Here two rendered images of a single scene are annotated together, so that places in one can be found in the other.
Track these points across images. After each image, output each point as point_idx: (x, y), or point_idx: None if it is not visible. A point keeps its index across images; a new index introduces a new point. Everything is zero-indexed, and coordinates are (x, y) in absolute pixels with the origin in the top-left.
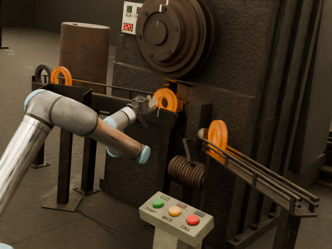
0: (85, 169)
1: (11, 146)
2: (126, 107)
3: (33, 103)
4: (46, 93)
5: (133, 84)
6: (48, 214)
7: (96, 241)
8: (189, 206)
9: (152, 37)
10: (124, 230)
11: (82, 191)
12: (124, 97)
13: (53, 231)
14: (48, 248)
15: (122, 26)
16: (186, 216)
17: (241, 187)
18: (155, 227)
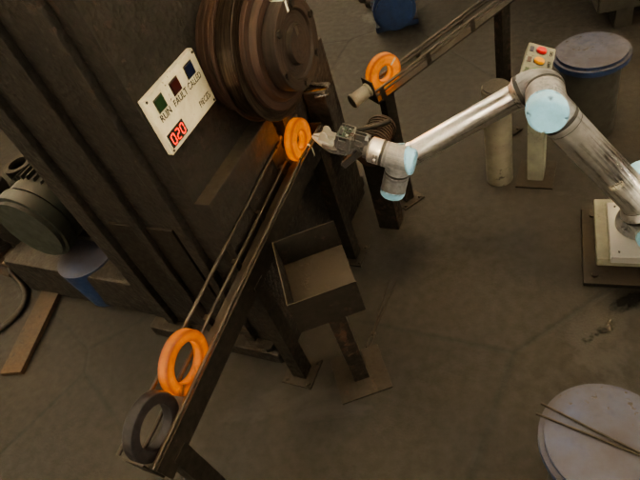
0: (298, 350)
1: (603, 137)
2: (373, 141)
3: (569, 101)
4: (552, 87)
5: (246, 187)
6: (403, 367)
7: (424, 284)
8: (527, 54)
9: (300, 55)
10: (380, 275)
11: (314, 370)
12: (249, 219)
13: (439, 332)
14: (474, 313)
15: (170, 145)
16: (539, 55)
17: None
18: None
